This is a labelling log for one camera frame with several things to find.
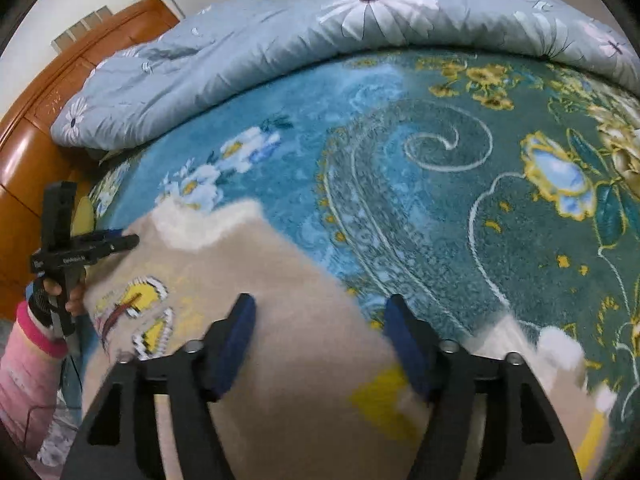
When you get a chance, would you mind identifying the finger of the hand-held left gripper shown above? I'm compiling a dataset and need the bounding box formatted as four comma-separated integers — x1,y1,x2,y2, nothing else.
94,234,141,255
75,228,124,242

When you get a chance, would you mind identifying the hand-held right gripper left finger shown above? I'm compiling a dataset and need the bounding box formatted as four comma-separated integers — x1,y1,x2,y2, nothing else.
60,293,258,480

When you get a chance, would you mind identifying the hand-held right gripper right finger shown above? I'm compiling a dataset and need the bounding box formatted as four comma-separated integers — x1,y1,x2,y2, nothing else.
382,293,584,480

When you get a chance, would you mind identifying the beige fleece garment yellow print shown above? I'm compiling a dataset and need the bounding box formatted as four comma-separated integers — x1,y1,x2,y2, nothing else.
80,199,622,480

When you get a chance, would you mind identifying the person's left forearm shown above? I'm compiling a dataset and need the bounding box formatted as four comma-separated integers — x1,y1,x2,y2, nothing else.
0,302,72,461

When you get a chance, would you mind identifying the person's left hand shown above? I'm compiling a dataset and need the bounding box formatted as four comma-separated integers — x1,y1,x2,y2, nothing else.
25,276,89,333

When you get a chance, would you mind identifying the wooden headboard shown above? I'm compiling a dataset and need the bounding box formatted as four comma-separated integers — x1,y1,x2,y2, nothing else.
0,0,182,322

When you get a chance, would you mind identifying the teal floral blanket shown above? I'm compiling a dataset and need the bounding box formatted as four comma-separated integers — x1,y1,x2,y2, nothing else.
87,50,640,467

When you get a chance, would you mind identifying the white ribbed radiator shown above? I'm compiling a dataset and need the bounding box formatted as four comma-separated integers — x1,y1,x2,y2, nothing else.
52,5,119,54

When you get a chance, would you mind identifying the grey floral sheet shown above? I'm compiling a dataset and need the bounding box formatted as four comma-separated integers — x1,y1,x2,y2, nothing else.
36,400,83,468

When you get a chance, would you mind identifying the light blue floral quilt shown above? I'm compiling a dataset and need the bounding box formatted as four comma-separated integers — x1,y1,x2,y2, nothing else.
50,0,640,153

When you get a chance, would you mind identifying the thin black cable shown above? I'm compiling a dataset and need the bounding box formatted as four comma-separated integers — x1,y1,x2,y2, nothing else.
22,345,83,458

